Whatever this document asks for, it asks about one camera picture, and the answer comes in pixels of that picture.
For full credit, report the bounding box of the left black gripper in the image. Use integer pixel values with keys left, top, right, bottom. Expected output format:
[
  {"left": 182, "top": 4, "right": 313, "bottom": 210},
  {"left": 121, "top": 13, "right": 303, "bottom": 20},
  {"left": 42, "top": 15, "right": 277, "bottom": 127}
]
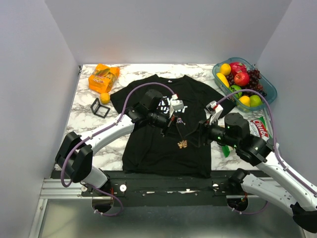
[{"left": 148, "top": 111, "right": 183, "bottom": 142}]

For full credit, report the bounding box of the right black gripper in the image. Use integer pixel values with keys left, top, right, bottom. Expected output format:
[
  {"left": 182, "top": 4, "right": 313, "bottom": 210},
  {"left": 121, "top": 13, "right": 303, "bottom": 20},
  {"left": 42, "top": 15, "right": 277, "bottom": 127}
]
[{"left": 184, "top": 114, "right": 239, "bottom": 148}]

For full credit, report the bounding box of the black printed t-shirt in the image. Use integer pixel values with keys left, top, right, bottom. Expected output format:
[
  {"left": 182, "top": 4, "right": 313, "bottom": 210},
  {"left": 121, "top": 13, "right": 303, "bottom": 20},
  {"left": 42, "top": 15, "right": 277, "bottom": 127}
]
[{"left": 110, "top": 74, "right": 223, "bottom": 178}]

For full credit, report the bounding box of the black brooch display box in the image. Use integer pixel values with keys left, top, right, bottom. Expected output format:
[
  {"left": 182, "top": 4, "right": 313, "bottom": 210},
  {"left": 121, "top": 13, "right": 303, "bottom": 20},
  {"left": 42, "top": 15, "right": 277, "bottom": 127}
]
[{"left": 90, "top": 98, "right": 110, "bottom": 119}]

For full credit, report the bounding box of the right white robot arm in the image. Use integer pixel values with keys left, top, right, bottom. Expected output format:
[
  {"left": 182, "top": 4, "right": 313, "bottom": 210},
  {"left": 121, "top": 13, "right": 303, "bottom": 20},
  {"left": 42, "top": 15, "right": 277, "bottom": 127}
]
[{"left": 185, "top": 113, "right": 317, "bottom": 233}]

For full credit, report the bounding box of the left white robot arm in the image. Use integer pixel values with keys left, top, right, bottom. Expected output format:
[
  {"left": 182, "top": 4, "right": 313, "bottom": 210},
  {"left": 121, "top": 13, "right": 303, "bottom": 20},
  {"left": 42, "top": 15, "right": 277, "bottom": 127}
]
[{"left": 55, "top": 90, "right": 184, "bottom": 196}]

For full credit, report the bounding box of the small yellow lemon front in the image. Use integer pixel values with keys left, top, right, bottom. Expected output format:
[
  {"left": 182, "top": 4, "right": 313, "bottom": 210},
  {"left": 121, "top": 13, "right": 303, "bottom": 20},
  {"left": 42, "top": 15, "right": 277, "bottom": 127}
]
[{"left": 239, "top": 95, "right": 250, "bottom": 107}]

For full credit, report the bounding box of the green chips bag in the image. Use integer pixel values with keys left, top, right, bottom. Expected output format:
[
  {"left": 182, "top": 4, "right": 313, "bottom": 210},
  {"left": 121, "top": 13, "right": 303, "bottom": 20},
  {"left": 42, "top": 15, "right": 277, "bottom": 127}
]
[{"left": 221, "top": 117, "right": 271, "bottom": 158}]

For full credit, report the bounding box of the yellow banana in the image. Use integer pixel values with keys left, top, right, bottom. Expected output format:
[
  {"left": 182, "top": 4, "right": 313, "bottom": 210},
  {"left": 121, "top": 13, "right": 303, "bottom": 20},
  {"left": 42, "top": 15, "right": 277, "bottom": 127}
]
[{"left": 216, "top": 72, "right": 230, "bottom": 88}]

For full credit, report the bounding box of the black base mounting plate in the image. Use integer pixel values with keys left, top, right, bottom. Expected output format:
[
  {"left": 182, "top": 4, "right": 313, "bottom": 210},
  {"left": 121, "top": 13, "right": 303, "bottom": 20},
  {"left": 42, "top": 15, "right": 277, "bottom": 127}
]
[{"left": 51, "top": 170, "right": 273, "bottom": 208}]

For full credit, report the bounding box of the lime green fruit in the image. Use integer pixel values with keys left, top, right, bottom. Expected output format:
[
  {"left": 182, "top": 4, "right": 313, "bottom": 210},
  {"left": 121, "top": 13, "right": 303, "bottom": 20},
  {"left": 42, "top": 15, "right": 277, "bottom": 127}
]
[{"left": 250, "top": 95, "right": 262, "bottom": 107}]

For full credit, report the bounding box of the teal plastic fruit basket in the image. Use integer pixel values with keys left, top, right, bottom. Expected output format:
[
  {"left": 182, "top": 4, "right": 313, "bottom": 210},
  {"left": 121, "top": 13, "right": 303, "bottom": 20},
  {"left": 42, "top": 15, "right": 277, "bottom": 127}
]
[{"left": 212, "top": 57, "right": 277, "bottom": 112}]

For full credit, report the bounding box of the red apple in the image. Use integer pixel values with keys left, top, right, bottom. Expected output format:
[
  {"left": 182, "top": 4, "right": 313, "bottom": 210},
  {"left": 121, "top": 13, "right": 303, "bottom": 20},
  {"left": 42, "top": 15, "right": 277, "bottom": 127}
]
[{"left": 234, "top": 72, "right": 250, "bottom": 87}]

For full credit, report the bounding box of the yellow lemon in basket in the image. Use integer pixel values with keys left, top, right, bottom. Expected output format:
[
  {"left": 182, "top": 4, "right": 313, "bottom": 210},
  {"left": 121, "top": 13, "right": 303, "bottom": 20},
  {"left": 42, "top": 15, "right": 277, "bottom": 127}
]
[{"left": 219, "top": 63, "right": 231, "bottom": 76}]

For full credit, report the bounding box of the loose yellow lemon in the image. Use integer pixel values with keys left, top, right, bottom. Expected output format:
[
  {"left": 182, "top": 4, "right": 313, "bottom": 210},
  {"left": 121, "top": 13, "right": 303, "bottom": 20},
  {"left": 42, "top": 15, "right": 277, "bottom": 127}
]
[{"left": 100, "top": 93, "right": 110, "bottom": 104}]

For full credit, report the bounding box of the red dragon fruit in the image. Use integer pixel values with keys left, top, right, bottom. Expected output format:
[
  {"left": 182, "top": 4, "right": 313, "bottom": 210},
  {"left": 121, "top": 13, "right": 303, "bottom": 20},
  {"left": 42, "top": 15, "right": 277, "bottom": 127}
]
[{"left": 229, "top": 62, "right": 247, "bottom": 75}]

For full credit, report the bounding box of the dark purple grape bunch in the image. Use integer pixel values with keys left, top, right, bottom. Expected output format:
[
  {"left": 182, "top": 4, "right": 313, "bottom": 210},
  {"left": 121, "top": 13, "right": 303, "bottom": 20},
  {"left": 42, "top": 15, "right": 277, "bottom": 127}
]
[{"left": 226, "top": 69, "right": 267, "bottom": 97}]

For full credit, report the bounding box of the orange snack bag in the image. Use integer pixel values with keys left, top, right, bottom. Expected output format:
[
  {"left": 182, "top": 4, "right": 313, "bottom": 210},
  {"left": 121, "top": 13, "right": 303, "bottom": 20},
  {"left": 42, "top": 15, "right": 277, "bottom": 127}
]
[{"left": 88, "top": 63, "right": 120, "bottom": 94}]

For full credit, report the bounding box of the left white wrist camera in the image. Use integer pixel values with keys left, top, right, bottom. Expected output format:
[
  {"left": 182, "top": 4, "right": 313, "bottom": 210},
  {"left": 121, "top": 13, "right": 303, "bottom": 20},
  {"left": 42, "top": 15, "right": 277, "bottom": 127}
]
[{"left": 169, "top": 94, "right": 184, "bottom": 118}]

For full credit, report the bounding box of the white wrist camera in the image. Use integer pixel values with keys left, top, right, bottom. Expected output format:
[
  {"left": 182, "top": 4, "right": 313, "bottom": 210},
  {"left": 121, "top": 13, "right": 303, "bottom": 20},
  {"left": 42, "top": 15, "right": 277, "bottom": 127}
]
[
  {"left": 169, "top": 94, "right": 184, "bottom": 118},
  {"left": 206, "top": 101, "right": 223, "bottom": 125}
]

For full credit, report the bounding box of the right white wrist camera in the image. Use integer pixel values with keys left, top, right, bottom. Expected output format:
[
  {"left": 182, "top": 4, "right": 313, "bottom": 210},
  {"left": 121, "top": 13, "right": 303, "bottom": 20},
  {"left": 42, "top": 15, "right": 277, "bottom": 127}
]
[{"left": 206, "top": 101, "right": 223, "bottom": 125}]

